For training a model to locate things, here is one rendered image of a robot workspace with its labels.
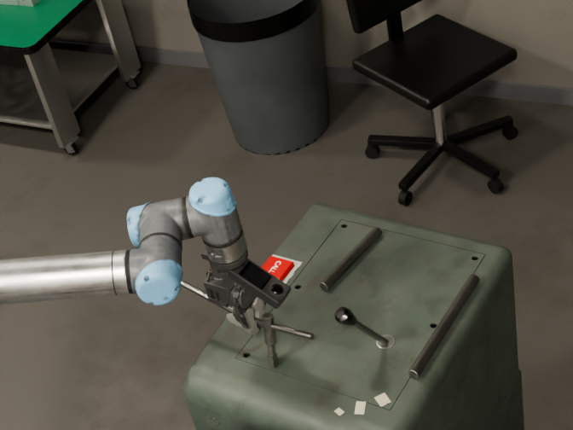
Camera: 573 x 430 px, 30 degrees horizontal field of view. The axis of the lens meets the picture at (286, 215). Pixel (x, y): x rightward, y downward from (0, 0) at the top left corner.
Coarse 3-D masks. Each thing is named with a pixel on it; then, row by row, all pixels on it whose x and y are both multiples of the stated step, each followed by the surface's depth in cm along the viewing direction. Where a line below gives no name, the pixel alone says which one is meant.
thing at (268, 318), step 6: (264, 318) 203; (270, 318) 203; (264, 324) 204; (270, 324) 204; (264, 330) 205; (270, 330) 204; (264, 336) 206; (270, 336) 205; (270, 342) 206; (270, 348) 207; (270, 354) 207; (276, 354) 208; (270, 360) 208; (276, 360) 208; (270, 366) 209
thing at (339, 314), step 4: (340, 308) 197; (344, 308) 197; (336, 312) 197; (340, 312) 197; (344, 312) 196; (348, 312) 196; (336, 316) 197; (340, 316) 196; (344, 316) 196; (348, 316) 196; (352, 316) 197; (336, 320) 197; (340, 320) 196; (344, 320) 196; (348, 320) 196; (352, 320) 197; (356, 320) 199; (344, 324) 197; (348, 324) 198; (352, 324) 199
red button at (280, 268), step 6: (270, 258) 232; (276, 258) 232; (264, 264) 231; (270, 264) 230; (276, 264) 230; (282, 264) 230; (288, 264) 229; (270, 270) 229; (276, 270) 229; (282, 270) 228; (288, 270) 229; (276, 276) 227; (282, 276) 227
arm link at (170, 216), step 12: (156, 204) 189; (168, 204) 189; (180, 204) 188; (132, 216) 188; (144, 216) 188; (156, 216) 187; (168, 216) 187; (180, 216) 187; (132, 228) 188; (144, 228) 186; (156, 228) 184; (168, 228) 184; (180, 228) 187; (132, 240) 188; (180, 240) 185
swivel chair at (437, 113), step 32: (352, 0) 411; (384, 0) 419; (416, 0) 428; (416, 32) 436; (448, 32) 431; (352, 64) 430; (384, 64) 422; (416, 64) 417; (448, 64) 414; (480, 64) 410; (416, 96) 402; (448, 96) 402; (480, 128) 449; (512, 128) 454; (480, 160) 433
